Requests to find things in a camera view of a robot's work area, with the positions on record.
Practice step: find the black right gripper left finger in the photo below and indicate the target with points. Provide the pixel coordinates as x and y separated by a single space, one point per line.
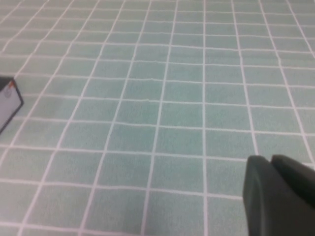
270 204

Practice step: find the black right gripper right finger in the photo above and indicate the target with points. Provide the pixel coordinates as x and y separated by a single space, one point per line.
297 172

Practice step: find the green checked tablecloth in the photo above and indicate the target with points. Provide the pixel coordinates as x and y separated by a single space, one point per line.
172 98

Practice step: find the black printed glasses case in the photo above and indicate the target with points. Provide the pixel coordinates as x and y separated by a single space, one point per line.
8 103

